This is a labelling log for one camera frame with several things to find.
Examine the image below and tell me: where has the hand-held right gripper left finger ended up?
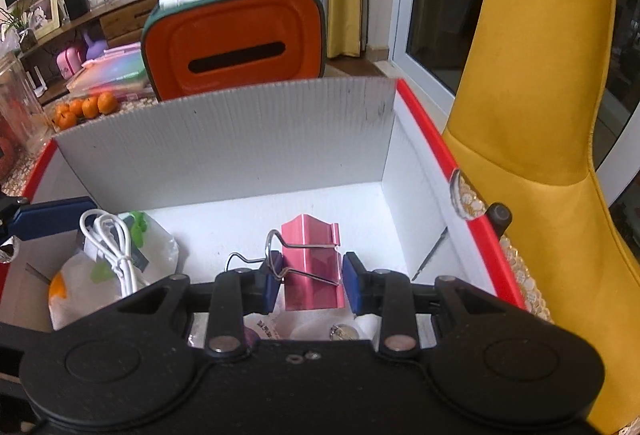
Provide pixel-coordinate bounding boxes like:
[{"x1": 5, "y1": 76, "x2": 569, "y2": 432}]
[{"x1": 115, "y1": 249, "x2": 287, "y2": 358}]

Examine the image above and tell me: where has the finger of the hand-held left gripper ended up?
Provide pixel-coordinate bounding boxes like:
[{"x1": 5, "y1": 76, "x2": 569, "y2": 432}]
[{"x1": 0, "y1": 196, "x2": 98, "y2": 242}]

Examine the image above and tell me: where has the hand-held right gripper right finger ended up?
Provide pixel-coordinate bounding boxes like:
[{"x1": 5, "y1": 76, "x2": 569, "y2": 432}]
[{"x1": 342, "y1": 251, "x2": 531, "y2": 358}]

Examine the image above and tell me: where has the pink binder clip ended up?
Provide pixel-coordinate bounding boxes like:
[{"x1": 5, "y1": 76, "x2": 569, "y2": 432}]
[{"x1": 227, "y1": 214, "x2": 347, "y2": 312}]

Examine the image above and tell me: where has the white packet blue print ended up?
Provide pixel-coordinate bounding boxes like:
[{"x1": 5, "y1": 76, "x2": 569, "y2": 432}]
[{"x1": 244, "y1": 312, "x2": 373, "y2": 342}]

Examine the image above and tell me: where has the white charging cable packet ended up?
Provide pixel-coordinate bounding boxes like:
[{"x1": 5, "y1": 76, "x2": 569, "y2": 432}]
[{"x1": 79, "y1": 209, "x2": 152, "y2": 298}]

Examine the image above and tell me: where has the white packet orange print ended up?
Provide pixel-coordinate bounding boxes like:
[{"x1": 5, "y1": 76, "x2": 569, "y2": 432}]
[{"x1": 47, "y1": 210, "x2": 181, "y2": 332}]

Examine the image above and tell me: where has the red cardboard box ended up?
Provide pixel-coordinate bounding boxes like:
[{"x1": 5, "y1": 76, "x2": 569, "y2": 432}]
[{"x1": 0, "y1": 76, "x2": 527, "y2": 346}]

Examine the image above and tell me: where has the thin metal pick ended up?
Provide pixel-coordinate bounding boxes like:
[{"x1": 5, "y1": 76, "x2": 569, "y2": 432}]
[{"x1": 412, "y1": 229, "x2": 448, "y2": 281}]

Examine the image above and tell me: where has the glass fruit bowl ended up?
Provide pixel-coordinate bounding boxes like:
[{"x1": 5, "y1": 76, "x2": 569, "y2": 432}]
[{"x1": 0, "y1": 105, "x2": 26, "y2": 178}]

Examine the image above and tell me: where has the clear glass jar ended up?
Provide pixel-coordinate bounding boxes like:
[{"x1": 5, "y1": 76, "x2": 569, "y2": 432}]
[{"x1": 0, "y1": 51, "x2": 42, "y2": 156}]

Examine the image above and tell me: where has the white router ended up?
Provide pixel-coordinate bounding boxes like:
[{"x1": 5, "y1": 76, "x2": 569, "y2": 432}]
[{"x1": 24, "y1": 66, "x2": 49, "y2": 99}]

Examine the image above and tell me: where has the pink round case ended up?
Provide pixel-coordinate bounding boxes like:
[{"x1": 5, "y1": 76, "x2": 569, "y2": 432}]
[{"x1": 56, "y1": 46, "x2": 84, "y2": 79}]

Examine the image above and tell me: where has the stack of colourful boxes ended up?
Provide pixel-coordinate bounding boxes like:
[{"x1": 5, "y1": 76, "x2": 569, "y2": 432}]
[{"x1": 66, "y1": 42, "x2": 152, "y2": 100}]

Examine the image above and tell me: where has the purple round toy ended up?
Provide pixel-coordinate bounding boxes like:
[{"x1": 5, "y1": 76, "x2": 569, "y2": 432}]
[{"x1": 82, "y1": 28, "x2": 109, "y2": 64}]

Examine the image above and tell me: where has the potted grass plant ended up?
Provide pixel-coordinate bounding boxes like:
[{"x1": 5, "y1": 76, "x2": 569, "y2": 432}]
[{"x1": 0, "y1": 4, "x2": 40, "y2": 54}]

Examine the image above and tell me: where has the wooden tv cabinet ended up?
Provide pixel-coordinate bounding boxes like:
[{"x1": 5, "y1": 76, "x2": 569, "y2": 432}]
[{"x1": 19, "y1": 0, "x2": 246, "y2": 107}]

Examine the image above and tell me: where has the green orange organizer box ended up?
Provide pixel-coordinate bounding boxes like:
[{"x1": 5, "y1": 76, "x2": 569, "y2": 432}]
[{"x1": 140, "y1": 0, "x2": 327, "y2": 102}]

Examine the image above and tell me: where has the yellow chair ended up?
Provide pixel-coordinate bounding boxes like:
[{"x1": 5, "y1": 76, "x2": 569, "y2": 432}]
[{"x1": 442, "y1": 0, "x2": 640, "y2": 435}]

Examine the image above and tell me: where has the cream photo frame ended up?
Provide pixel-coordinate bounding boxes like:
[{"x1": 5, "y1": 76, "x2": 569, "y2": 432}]
[{"x1": 26, "y1": 0, "x2": 61, "y2": 41}]

